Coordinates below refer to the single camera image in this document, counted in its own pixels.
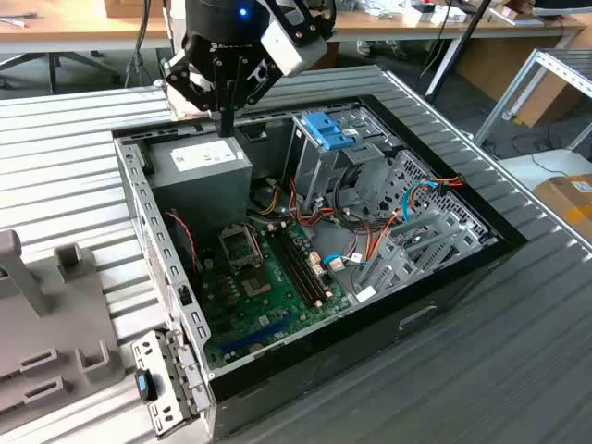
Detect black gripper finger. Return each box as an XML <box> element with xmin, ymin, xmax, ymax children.
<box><xmin>227</xmin><ymin>55</ymin><xmax>282</xmax><ymax>139</ymax></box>
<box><xmin>160</xmin><ymin>47</ymin><xmax>229</xmax><ymax>139</ymax></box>

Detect blue disk data wire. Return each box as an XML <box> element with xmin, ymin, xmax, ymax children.
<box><xmin>399</xmin><ymin>179</ymin><xmax>445</xmax><ymax>226</ymax></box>

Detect orange red disk power wire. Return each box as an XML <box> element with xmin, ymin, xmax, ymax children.
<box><xmin>363</xmin><ymin>173</ymin><xmax>466</xmax><ymax>265</ymax></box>

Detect grey metal disk bay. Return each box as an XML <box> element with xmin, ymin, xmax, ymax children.
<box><xmin>350</xmin><ymin>208</ymin><xmax>503</xmax><ymax>304</ymax></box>

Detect blue drive cage latch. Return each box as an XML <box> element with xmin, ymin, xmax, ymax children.
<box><xmin>299</xmin><ymin>112</ymin><xmax>358</xmax><ymax>152</ymax></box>

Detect small brown cardboard box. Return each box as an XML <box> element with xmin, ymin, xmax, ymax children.
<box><xmin>104</xmin><ymin>0</ymin><xmax>172</xmax><ymax>19</ymax></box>

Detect grey metal drive cage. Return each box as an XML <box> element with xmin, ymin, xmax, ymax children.
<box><xmin>281</xmin><ymin>104</ymin><xmax>402</xmax><ymax>221</ymax></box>

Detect grey power supply unit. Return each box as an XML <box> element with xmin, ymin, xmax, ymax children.
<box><xmin>146</xmin><ymin>132</ymin><xmax>254</xmax><ymax>232</ymax></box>

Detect wooden desk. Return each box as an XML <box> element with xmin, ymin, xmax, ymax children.
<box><xmin>326</xmin><ymin>0</ymin><xmax>588</xmax><ymax>45</ymax></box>
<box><xmin>0</xmin><ymin>0</ymin><xmax>173</xmax><ymax>55</ymax></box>

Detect office chair base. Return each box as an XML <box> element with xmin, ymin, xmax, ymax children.
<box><xmin>0</xmin><ymin>49</ymin><xmax>122</xmax><ymax>93</ymax></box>

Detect white papers pile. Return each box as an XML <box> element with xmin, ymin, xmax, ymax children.
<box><xmin>360</xmin><ymin>0</ymin><xmax>417</xmax><ymax>19</ymax></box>

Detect metal socket cover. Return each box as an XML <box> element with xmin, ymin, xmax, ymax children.
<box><xmin>216</xmin><ymin>223</ymin><xmax>262</xmax><ymax>273</ymax></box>

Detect black RAM slot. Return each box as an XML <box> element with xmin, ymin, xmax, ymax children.
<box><xmin>267</xmin><ymin>226</ymin><xmax>321</xmax><ymax>310</ymax></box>
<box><xmin>279</xmin><ymin>224</ymin><xmax>331</xmax><ymax>302</ymax></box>

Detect white boxes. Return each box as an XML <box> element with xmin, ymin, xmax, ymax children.
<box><xmin>418</xmin><ymin>6</ymin><xmax>468</xmax><ymax>25</ymax></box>

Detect green motherboard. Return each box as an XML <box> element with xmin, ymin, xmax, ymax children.
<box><xmin>197</xmin><ymin>220</ymin><xmax>353</xmax><ymax>371</ymax></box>

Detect black tripod stand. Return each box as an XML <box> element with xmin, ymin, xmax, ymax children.
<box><xmin>423</xmin><ymin>0</ymin><xmax>494</xmax><ymax>105</ymax></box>

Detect large brown cardboard box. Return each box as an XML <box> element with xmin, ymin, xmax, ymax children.
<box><xmin>455</xmin><ymin>35</ymin><xmax>585</xmax><ymax>130</ymax></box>

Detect blue expansion slot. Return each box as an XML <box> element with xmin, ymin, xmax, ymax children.
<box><xmin>219</xmin><ymin>312</ymin><xmax>297</xmax><ymax>358</ymax></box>

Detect pale pink box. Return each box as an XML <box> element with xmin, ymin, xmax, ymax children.
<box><xmin>501</xmin><ymin>4</ymin><xmax>545</xmax><ymax>27</ymax></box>

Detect grey parts rack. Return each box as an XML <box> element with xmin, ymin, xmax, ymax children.
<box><xmin>0</xmin><ymin>228</ymin><xmax>129</xmax><ymax>417</ymax></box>

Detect black open PC case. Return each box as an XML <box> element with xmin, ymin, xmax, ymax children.
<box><xmin>112</xmin><ymin>94</ymin><xmax>531</xmax><ymax>440</ymax></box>

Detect black monitor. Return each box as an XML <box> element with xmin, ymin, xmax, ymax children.
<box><xmin>531</xmin><ymin>0</ymin><xmax>574</xmax><ymax>20</ymax></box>

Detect white side table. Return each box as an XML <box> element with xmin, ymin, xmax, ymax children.
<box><xmin>501</xmin><ymin>150</ymin><xmax>592</xmax><ymax>195</ymax></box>

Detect cardboard box with labels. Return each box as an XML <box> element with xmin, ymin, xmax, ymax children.
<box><xmin>531</xmin><ymin>173</ymin><xmax>592</xmax><ymax>241</ymax></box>

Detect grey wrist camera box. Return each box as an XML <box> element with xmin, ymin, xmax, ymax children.
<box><xmin>260</xmin><ymin>18</ymin><xmax>328</xmax><ymax>79</ymax></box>

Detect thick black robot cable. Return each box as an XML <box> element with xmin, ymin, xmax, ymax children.
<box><xmin>123</xmin><ymin>0</ymin><xmax>154</xmax><ymax>89</ymax></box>

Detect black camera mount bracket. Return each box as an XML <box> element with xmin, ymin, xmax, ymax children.
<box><xmin>270</xmin><ymin>0</ymin><xmax>337</xmax><ymax>41</ymax></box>

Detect yellow black wire bundle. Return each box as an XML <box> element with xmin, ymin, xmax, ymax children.
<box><xmin>256</xmin><ymin>178</ymin><xmax>283</xmax><ymax>217</ymax></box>

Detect red orange wire bundle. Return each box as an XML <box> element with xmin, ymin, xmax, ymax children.
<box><xmin>287</xmin><ymin>178</ymin><xmax>337</xmax><ymax>228</ymax></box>

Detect black cable bundle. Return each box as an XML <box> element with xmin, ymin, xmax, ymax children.
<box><xmin>333</xmin><ymin>162</ymin><xmax>371</xmax><ymax>218</ymax></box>

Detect red black twisted wire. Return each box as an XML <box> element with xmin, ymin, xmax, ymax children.
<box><xmin>164</xmin><ymin>210</ymin><xmax>204</xmax><ymax>290</ymax></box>

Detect silver slot cover bracket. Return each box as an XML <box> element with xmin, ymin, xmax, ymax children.
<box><xmin>130</xmin><ymin>327</ymin><xmax>215</xmax><ymax>439</ymax></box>

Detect grey metal shelf frame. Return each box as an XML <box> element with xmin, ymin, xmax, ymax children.
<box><xmin>474</xmin><ymin>47</ymin><xmax>592</xmax><ymax>152</ymax></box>

